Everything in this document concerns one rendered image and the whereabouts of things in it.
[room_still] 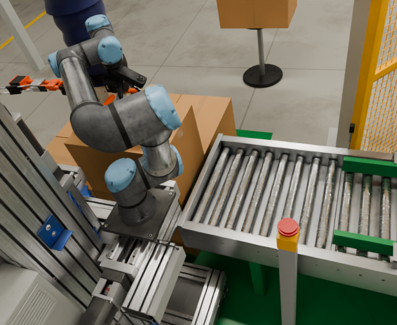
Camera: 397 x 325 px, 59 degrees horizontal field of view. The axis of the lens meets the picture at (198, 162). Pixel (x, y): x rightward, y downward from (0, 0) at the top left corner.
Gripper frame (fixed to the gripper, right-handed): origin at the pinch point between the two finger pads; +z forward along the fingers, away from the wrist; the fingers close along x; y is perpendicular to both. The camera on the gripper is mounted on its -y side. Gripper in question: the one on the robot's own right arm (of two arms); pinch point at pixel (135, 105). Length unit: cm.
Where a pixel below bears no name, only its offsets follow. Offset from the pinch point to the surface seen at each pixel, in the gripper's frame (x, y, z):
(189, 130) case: -36, 0, 45
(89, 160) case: -7, 49, 47
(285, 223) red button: 25, -62, 26
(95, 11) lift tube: -23.6, 20.4, -27.0
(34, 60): -210, 296, 114
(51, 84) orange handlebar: -24, 66, 10
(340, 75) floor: -217, -71, 131
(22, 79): -26, 86, 9
